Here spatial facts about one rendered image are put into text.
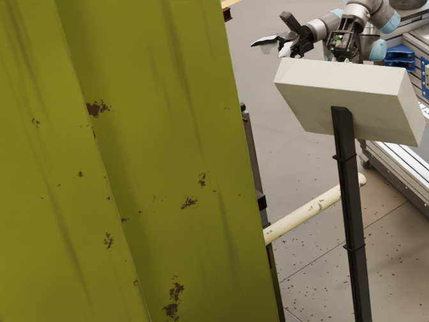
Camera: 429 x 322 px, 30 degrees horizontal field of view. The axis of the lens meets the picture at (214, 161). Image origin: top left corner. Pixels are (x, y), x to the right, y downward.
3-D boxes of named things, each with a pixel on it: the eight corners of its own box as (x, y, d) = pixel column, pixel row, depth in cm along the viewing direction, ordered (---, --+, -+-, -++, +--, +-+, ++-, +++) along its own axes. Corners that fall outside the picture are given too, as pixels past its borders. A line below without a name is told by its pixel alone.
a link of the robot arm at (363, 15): (348, 18, 241) (374, 19, 237) (344, 30, 240) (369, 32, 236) (341, 2, 235) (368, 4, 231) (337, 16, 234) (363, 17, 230)
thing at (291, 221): (357, 181, 264) (355, 168, 261) (368, 188, 260) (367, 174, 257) (252, 245, 246) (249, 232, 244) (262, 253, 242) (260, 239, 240)
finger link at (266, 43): (253, 58, 274) (279, 54, 273) (250, 43, 271) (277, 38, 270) (252, 54, 277) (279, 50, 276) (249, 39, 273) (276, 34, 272)
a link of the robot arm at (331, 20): (352, 32, 281) (349, 9, 276) (328, 43, 276) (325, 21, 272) (336, 26, 286) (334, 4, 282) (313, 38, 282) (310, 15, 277)
